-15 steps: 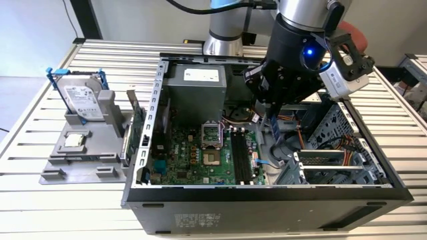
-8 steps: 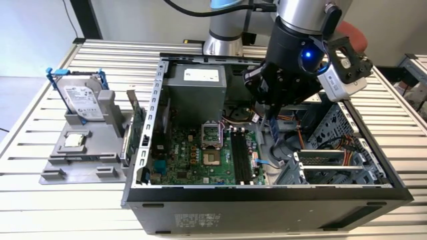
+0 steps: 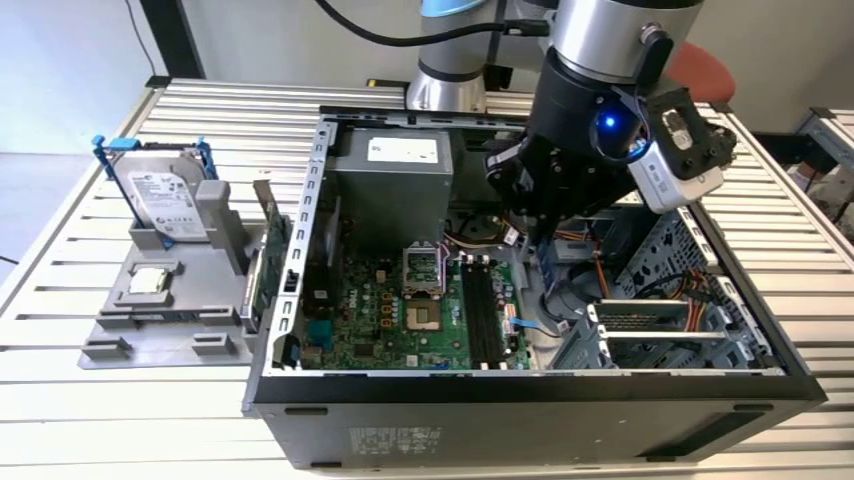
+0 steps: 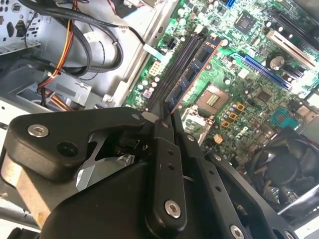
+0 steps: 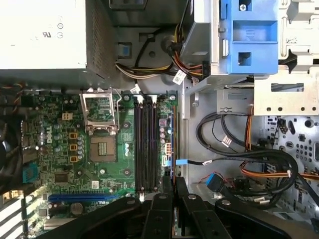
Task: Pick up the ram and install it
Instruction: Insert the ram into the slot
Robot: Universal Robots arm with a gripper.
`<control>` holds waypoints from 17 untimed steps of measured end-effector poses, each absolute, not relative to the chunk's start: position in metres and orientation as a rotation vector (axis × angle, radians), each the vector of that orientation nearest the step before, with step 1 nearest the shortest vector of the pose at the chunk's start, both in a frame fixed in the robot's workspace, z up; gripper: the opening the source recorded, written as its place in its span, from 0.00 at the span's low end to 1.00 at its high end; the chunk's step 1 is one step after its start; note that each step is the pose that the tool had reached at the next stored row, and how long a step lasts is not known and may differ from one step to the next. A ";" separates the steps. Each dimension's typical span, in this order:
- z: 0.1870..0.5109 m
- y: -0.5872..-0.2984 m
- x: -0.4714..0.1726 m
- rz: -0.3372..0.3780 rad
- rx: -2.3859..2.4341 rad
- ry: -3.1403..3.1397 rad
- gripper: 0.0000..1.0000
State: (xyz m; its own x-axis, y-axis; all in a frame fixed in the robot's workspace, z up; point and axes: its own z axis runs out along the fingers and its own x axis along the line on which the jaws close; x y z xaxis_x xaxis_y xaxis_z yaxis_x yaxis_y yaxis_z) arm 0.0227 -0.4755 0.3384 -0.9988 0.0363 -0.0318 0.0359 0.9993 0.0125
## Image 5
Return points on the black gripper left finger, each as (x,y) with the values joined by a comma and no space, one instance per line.
(158,219)

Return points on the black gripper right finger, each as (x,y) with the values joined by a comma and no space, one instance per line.
(202,219)

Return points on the black RAM slot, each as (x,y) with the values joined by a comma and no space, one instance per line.
(137,149)
(142,149)
(149,149)
(155,149)

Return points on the green Dell motherboard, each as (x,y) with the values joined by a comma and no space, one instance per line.
(124,154)

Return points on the blue expansion slot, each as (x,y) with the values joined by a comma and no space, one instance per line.
(82,198)

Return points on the black open PC case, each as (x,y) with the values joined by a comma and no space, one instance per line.
(194,139)

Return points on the silver coin battery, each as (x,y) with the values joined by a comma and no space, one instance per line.
(76,208)

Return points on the CPU socket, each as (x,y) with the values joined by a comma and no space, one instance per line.
(103,149)

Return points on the thin metal locking lever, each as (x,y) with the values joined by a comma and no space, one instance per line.
(118,117)

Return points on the metal socket cover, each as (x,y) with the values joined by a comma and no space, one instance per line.
(84,112)

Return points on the teal port connector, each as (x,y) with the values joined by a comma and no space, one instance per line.
(30,175)

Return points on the grey metal drive cage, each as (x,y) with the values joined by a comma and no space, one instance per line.
(286,99)

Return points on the black case fan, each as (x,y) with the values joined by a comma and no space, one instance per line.
(8,159)

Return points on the blue plastic drive latch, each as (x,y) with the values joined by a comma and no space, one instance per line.
(254,62)

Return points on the grey Dell power supply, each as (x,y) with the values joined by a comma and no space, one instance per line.
(37,49)

